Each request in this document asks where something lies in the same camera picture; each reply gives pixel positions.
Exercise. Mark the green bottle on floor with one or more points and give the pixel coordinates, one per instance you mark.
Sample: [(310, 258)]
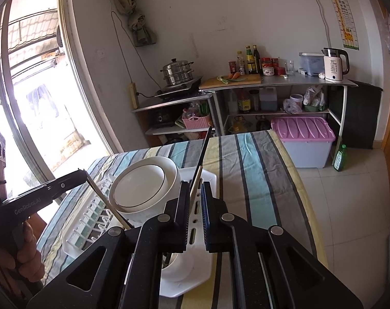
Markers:
[(340, 158)]

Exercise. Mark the low grey shelf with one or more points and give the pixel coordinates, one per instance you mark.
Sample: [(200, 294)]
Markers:
[(161, 119)]

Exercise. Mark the white power strip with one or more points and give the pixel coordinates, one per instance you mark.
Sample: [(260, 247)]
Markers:
[(133, 95)]

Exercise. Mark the light wooden chopstick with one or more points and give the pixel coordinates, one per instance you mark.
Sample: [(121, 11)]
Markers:
[(106, 201), (195, 185)]

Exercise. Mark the white dish drying rack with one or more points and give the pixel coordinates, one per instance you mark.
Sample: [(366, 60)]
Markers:
[(124, 267)]

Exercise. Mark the clear blue food container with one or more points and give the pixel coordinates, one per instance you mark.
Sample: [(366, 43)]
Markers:
[(312, 63)]

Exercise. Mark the dark soy sauce bottle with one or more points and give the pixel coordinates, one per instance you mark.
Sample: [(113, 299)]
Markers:
[(257, 60)]

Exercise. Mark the stainless steel steamer pot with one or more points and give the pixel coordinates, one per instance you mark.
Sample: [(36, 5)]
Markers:
[(177, 72)]

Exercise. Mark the striped tablecloth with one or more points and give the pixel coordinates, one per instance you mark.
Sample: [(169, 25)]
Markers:
[(257, 181)]

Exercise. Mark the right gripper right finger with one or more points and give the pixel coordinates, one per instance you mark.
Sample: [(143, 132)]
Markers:
[(214, 230)]

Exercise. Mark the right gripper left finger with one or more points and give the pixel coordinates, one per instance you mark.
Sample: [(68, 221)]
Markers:
[(176, 233)]

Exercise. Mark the metal kitchen shelf table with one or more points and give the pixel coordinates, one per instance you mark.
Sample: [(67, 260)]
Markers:
[(285, 86)]

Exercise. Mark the white bowl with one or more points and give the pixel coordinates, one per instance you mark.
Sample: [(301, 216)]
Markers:
[(142, 190)]

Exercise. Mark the black induction cooker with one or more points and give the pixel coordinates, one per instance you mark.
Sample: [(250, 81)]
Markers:
[(180, 90)]

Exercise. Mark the pink lid storage box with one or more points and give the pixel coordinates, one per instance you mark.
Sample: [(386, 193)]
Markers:
[(307, 139)]

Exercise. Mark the white utensil holder cup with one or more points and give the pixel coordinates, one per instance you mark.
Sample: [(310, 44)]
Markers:
[(181, 265)]

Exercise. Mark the wooden cutting board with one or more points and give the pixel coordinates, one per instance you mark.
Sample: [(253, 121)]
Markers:
[(222, 81)]

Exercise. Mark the pink plastic basket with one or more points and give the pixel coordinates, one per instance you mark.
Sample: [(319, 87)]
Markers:
[(197, 122)]

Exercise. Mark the giraffe height wall chart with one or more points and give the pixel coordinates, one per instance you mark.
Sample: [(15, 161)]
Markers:
[(346, 24)]

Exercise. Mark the left hand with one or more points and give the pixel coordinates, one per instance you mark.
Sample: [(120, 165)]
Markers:
[(28, 256)]

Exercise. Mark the white electric kettle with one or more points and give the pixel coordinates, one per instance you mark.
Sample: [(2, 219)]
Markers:
[(336, 63)]

